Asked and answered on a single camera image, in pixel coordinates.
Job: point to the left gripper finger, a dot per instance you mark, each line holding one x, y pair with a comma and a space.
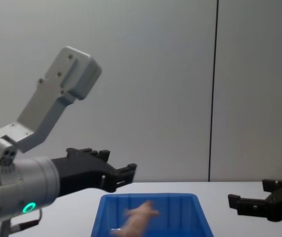
127, 174
89, 153

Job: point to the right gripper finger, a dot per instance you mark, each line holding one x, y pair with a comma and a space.
275, 185
249, 206

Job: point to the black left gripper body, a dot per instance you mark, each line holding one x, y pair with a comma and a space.
81, 172

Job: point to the pink soft toy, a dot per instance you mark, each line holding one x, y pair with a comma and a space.
140, 212

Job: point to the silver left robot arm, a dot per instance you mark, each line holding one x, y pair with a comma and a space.
32, 177

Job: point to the blue plastic bin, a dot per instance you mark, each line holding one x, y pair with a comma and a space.
180, 217

